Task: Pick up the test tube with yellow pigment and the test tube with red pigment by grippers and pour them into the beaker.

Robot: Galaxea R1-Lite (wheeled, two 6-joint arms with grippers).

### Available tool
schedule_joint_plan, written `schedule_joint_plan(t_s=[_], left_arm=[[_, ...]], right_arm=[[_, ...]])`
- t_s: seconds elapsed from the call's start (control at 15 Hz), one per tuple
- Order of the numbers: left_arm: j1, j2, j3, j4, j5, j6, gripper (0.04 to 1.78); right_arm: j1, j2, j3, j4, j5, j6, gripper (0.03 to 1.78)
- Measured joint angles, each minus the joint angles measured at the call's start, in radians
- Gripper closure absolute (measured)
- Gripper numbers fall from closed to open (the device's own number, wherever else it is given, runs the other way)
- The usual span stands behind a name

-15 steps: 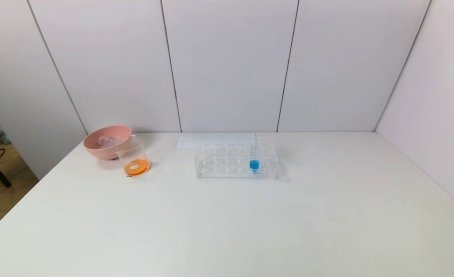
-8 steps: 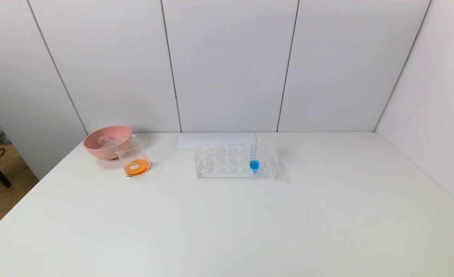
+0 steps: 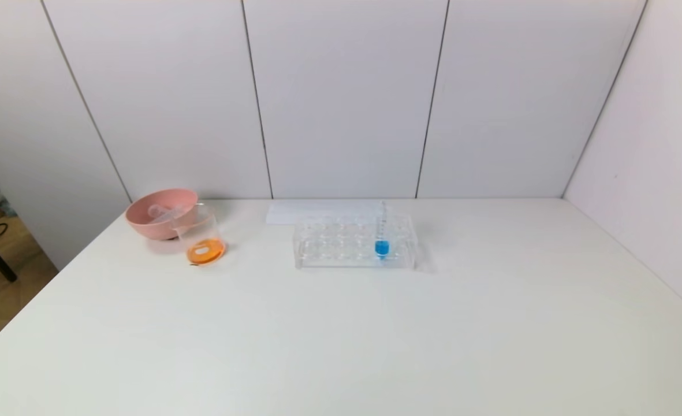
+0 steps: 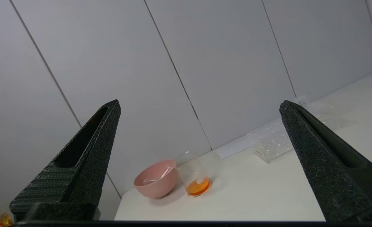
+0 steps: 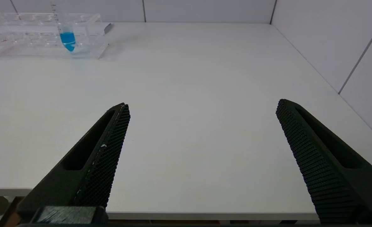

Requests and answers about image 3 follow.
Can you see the clear acrylic test tube rack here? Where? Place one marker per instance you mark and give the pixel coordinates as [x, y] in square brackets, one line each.
[340, 260]

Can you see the white paper sheet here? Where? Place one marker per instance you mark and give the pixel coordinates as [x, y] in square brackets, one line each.
[294, 211]

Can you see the clear plastic beaker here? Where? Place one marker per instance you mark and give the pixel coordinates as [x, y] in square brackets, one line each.
[204, 251]

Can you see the blue pigment test tube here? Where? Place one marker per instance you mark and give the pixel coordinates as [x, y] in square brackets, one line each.
[382, 248]

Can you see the pink plastic bowl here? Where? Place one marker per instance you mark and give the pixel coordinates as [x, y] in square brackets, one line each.
[156, 228]

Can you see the red pigment test tube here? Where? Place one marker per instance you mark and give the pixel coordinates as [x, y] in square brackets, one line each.
[157, 211]

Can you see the yellow pigment test tube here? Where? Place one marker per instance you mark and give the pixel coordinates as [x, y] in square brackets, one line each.
[178, 212]

